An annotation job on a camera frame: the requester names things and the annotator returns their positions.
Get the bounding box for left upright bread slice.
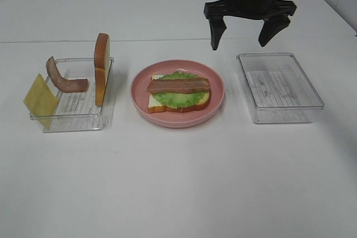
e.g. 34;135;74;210
94;33;110;106

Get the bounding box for white bread slice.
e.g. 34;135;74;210
147;71;211;113

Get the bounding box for left clear plastic tray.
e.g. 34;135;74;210
29;57;115;133

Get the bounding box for clear plastic tray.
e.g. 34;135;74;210
237;52;325;124
29;57;115;133

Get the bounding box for brown bacon strip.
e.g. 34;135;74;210
46;56;89;93

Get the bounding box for yellow cheese slice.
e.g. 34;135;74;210
23;74;59;116

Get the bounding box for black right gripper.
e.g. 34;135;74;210
204;0;297;51

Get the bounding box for red bacon strip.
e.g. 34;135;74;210
147;77;210;94

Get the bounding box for right clear plastic tray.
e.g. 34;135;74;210
237;52;325;124

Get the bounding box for green lettuce leaf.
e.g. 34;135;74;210
148;71;210;113

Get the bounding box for pink round plate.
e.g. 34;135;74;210
131;60;225;128

